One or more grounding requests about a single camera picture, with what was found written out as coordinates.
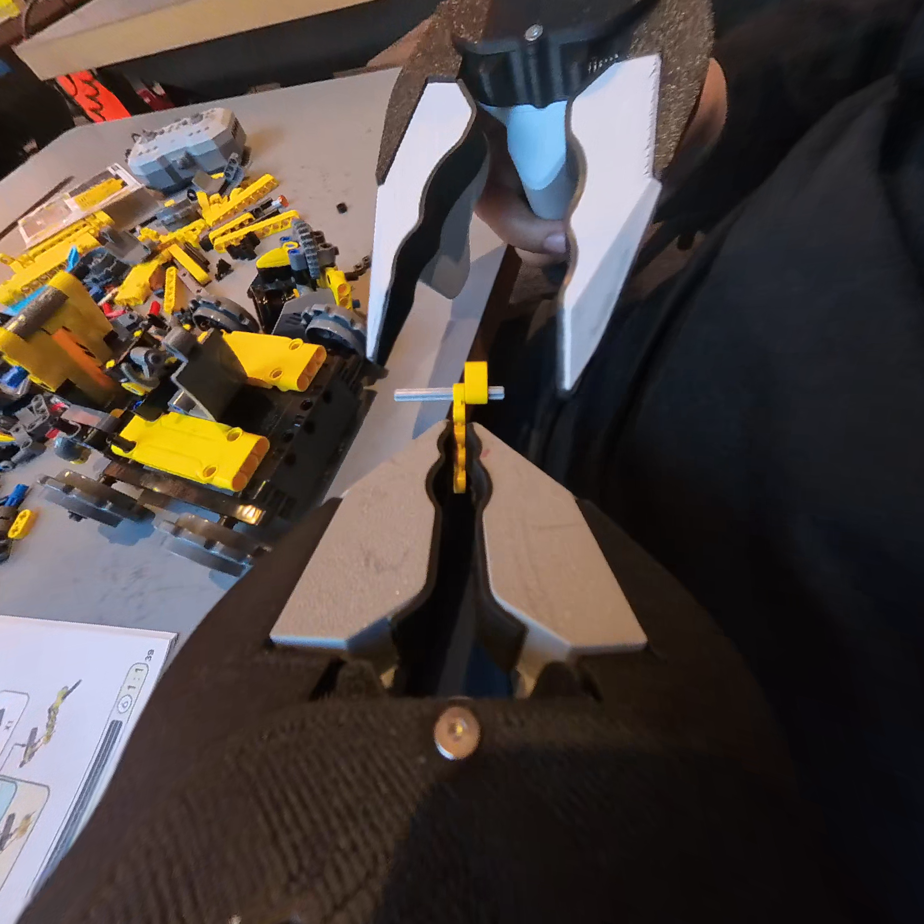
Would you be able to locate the yellow thin toy beam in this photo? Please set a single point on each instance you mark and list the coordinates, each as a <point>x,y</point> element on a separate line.
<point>460,462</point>

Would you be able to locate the toy wheel gear subassembly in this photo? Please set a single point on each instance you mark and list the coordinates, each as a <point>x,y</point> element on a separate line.
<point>278,263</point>

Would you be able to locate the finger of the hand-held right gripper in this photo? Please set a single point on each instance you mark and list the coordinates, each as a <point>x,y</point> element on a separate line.
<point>621,216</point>
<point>419,180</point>

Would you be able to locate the yellow toy connector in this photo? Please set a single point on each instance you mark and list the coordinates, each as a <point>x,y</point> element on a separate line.
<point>475,382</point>

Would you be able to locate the person's right forearm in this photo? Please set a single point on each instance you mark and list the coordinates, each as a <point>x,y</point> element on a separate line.
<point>794,72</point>

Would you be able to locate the grey desk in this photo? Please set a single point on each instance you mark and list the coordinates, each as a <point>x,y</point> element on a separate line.
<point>325,130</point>

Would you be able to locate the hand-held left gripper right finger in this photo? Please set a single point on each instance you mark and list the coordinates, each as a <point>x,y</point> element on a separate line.
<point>556,563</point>

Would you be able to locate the grey table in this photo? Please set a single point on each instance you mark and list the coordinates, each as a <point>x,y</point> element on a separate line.
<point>216,29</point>

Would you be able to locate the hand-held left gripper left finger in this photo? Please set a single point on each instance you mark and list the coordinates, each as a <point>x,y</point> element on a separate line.
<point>361,563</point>

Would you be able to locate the grey toy axle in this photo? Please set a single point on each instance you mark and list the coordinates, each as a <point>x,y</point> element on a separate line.
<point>422,394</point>

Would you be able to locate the instruction booklet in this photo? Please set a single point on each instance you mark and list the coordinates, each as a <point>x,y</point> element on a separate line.
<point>65,722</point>

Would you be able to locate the orange black patterned object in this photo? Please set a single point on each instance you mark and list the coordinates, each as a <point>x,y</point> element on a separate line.
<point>94,97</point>

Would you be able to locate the pile of loose toy pieces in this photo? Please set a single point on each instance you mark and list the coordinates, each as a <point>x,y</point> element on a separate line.
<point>238,202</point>

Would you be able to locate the person's right hand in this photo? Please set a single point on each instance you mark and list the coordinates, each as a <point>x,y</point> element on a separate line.
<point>520,224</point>

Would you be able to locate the grey toy battery box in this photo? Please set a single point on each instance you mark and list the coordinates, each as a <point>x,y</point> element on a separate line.
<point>188,144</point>

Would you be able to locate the yellow toy vehicle model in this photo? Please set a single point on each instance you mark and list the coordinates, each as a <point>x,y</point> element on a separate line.
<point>188,440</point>

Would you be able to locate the clear sticker sheet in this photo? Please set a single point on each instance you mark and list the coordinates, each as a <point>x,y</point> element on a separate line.
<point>50,216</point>

